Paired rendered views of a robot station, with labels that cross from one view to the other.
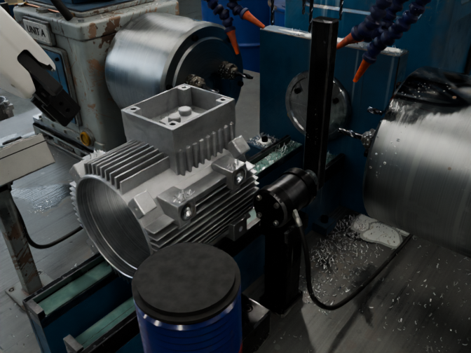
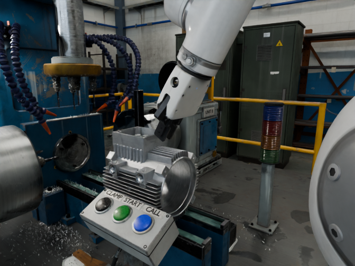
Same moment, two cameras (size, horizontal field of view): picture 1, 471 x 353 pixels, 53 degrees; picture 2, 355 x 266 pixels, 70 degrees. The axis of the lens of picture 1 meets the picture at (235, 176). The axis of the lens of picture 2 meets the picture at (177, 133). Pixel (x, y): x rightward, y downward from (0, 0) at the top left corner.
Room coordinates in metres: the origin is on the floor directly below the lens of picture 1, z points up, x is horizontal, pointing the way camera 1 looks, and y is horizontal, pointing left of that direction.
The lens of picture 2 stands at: (0.54, 0.78, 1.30)
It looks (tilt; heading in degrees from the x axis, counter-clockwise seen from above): 13 degrees down; 265
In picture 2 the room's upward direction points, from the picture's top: straight up
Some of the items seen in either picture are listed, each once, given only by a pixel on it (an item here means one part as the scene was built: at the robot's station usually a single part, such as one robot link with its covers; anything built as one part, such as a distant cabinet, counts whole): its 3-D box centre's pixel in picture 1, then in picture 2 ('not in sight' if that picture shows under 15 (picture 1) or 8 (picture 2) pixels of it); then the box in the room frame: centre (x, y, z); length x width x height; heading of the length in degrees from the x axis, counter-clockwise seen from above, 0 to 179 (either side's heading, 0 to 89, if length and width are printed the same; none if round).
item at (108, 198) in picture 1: (167, 195); (151, 178); (0.56, 0.10, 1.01); 0.20 x 0.19 x 0.19; 139
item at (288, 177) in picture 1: (361, 202); not in sight; (0.66, -0.22, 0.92); 0.45 x 0.13 x 0.24; 139
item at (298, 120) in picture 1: (315, 106); (73, 152); (0.86, -0.16, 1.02); 0.15 x 0.02 x 0.15; 49
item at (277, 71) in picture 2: not in sight; (268, 97); (-1.07, -2.82, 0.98); 0.72 x 0.49 x 1.96; 140
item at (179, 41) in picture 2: not in sight; (207, 94); (-0.30, -3.46, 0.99); 1.02 x 0.49 x 1.98; 140
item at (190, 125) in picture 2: not in sight; (184, 134); (0.40, -0.55, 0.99); 0.35 x 0.31 x 0.37; 49
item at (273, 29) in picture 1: (330, 115); (65, 160); (0.91, -0.21, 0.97); 0.30 x 0.11 x 0.34; 49
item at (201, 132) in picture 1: (181, 127); (140, 143); (0.59, 0.07, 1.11); 0.12 x 0.11 x 0.07; 139
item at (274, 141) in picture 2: not in sight; (270, 140); (0.19, 0.03, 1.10); 0.06 x 0.06 x 0.04
